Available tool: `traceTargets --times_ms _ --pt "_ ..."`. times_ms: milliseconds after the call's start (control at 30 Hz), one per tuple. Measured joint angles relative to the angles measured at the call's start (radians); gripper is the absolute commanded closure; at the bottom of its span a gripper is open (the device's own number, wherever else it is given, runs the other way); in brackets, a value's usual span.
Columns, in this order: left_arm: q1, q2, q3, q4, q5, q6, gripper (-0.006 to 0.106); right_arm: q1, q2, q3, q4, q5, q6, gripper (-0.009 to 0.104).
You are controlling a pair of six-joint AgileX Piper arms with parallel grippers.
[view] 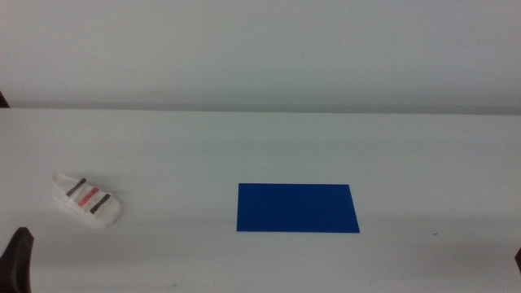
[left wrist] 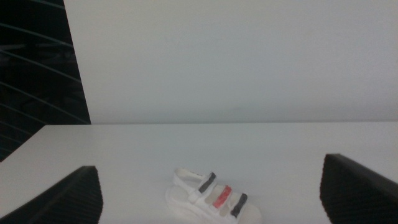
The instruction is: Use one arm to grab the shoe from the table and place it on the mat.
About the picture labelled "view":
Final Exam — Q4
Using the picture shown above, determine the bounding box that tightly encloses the blue rectangular mat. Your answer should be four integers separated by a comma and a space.
236, 182, 361, 234

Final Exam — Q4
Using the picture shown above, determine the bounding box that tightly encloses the white shoe with striped straps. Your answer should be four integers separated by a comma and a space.
51, 173, 123, 230

